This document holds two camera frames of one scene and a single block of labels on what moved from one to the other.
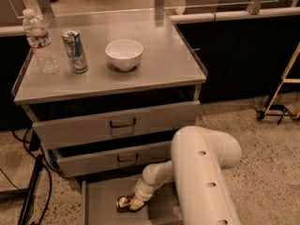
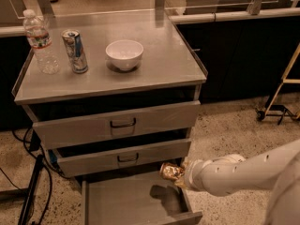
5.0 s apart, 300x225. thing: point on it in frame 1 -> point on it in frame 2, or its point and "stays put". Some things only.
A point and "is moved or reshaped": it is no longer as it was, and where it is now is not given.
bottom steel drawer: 99,197 stays put
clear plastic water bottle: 38,37 stays put
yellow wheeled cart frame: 281,111 stays put
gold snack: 123,203 is moved or reshaped
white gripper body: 142,193 -> 194,173
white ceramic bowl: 125,53 stays put
